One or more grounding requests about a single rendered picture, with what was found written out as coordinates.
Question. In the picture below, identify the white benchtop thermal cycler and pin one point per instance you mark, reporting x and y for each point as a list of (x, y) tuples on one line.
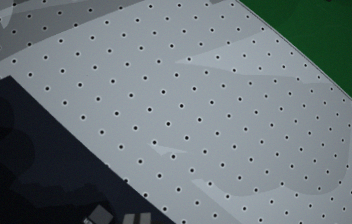
[(47, 176)]

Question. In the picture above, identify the grey flat base plate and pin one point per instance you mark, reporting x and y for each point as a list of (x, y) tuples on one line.
[(199, 105)]

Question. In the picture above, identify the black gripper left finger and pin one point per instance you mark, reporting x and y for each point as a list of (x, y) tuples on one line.
[(129, 219)]

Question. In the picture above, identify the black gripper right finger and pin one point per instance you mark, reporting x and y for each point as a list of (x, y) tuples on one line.
[(145, 218)]

